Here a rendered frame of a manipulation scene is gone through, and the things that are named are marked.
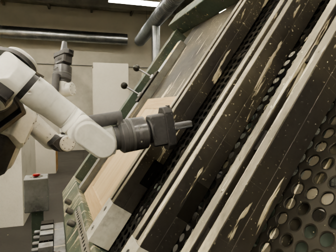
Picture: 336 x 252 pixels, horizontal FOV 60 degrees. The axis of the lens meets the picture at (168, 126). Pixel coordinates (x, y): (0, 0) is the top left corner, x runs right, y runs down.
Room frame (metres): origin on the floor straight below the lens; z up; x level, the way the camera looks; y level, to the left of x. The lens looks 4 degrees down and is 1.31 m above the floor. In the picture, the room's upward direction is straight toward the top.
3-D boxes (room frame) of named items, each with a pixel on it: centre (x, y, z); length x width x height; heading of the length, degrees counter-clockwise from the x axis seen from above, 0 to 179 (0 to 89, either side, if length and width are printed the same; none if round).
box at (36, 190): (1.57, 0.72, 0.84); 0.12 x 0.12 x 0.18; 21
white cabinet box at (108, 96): (5.19, 1.03, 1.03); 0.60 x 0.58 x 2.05; 16
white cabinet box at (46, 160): (5.89, 2.58, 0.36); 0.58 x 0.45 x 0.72; 106
